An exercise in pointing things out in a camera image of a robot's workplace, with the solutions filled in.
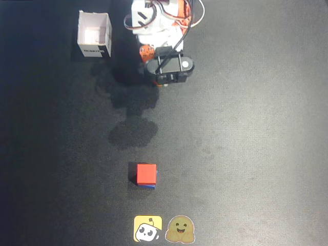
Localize red cube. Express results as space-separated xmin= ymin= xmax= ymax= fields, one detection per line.
xmin=136 ymin=163 xmax=157 ymax=186

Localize white open cardboard box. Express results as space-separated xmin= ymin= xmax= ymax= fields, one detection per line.
xmin=77 ymin=10 xmax=113 ymax=58

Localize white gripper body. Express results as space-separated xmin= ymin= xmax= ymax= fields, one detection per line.
xmin=131 ymin=0 xmax=185 ymax=53

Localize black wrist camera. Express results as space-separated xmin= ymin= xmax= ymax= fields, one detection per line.
xmin=143 ymin=46 xmax=196 ymax=86

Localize yellow robot face sticker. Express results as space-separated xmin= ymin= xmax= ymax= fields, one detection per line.
xmin=133 ymin=215 xmax=163 ymax=242

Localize hugging face emoji sticker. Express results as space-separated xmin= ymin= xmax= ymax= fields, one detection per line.
xmin=165 ymin=215 xmax=196 ymax=243

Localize blue cube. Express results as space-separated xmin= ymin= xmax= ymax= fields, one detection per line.
xmin=139 ymin=170 xmax=159 ymax=190

